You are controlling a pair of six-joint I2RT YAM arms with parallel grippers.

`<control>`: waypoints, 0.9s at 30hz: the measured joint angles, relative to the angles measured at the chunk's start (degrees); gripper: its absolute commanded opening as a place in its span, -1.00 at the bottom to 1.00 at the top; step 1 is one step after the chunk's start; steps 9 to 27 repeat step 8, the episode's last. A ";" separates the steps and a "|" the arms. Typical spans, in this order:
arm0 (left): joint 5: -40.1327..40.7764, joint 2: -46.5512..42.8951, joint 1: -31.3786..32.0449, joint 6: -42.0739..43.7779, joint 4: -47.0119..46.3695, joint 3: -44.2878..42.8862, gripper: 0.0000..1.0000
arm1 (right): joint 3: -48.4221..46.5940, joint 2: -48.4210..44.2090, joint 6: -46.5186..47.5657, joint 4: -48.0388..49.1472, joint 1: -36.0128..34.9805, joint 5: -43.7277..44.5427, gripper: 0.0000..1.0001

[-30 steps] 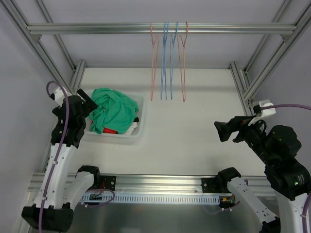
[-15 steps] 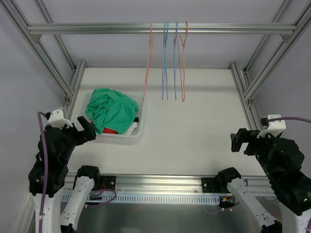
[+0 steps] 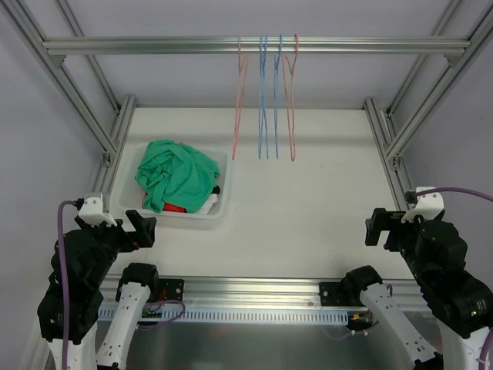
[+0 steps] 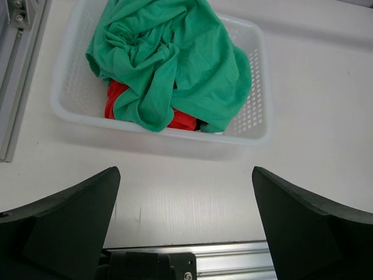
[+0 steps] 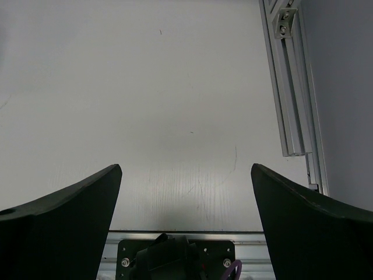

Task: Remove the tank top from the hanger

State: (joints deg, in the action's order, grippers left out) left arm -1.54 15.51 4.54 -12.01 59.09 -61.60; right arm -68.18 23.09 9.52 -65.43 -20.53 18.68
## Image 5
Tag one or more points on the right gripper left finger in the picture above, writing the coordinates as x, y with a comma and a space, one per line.
60, 235

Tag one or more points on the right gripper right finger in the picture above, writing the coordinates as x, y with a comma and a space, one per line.
310, 235

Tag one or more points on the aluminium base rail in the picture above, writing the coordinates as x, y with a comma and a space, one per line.
250, 248

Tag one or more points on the aluminium frame right posts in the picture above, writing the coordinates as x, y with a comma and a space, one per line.
293, 87

